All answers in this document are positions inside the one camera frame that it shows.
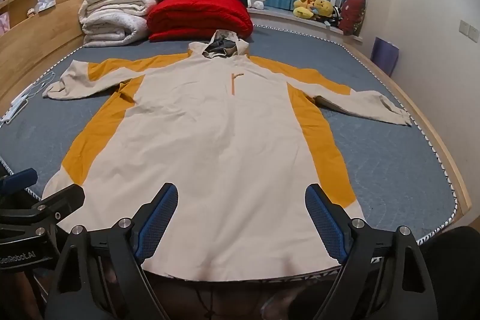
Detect beige and yellow hooded jacket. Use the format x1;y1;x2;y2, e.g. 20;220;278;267
42;29;413;283

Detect red cushion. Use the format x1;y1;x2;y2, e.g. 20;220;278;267
338;0;367;36

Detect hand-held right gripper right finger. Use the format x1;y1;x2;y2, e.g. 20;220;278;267
304;183;439;320

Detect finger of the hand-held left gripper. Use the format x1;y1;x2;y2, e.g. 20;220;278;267
0;167;39;198
0;184;86;231

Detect white folded fleece blanket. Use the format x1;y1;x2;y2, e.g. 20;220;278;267
79;0;158;48

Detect white clothes hangers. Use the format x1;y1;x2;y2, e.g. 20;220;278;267
0;73;57;126

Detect grey bed mattress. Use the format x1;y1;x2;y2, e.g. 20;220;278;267
0;20;460;249

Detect red folded quilt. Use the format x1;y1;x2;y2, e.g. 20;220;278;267
146;0;255;42

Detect white wall switch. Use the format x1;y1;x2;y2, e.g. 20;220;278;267
459;20;480;40

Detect wooden bed frame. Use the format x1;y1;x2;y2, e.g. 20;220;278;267
0;0;472;227

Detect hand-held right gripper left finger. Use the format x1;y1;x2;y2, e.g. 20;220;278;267
45;183;179;320

